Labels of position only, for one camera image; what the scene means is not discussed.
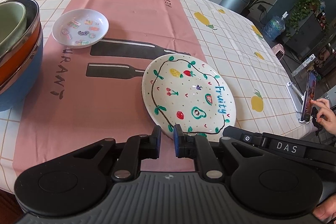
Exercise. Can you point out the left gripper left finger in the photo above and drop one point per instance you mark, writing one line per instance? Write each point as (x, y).
(130, 154)

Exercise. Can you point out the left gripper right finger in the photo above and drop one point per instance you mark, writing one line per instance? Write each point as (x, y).
(198, 149)

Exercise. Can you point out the white fruit pattern plate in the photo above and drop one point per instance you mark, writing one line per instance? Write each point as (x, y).
(181, 89)

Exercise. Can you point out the small white sticker dish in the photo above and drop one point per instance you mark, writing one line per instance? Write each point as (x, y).
(80, 28)

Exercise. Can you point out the blue steel bowl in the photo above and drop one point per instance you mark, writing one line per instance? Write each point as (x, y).
(24, 78)

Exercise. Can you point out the orange steel bowl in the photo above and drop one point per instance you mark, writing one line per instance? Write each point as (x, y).
(12, 60)

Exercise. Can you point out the green ceramic bowl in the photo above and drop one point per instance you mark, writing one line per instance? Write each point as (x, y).
(13, 24)

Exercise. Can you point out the person's hand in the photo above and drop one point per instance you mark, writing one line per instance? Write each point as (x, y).
(325, 116)

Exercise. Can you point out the smartphone on stand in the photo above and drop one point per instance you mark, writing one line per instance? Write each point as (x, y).
(308, 97)

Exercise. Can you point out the lemon pattern tablecloth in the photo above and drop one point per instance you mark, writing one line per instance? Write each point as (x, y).
(80, 98)

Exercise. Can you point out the pink space heater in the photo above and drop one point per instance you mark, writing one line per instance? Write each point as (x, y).
(279, 51)

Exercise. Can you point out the blue water bottle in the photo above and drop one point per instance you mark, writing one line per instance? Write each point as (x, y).
(275, 27)

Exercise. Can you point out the grey trash bin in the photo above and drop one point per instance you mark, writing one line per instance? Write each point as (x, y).
(235, 5)

